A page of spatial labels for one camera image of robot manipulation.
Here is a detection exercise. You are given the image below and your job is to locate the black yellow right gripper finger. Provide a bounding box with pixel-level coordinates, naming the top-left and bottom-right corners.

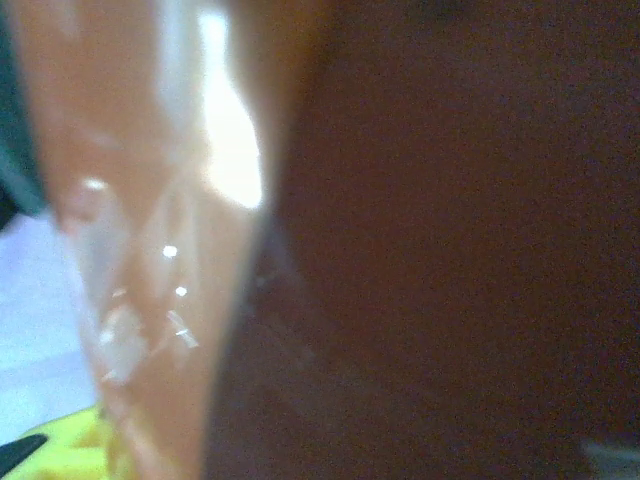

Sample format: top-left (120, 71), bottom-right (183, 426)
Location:
top-left (0, 407), bottom-right (110, 480)

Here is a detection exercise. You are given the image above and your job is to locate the amber tinted plastic bottle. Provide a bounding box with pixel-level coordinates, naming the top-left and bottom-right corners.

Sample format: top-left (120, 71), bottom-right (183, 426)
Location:
top-left (9, 0), bottom-right (640, 480)

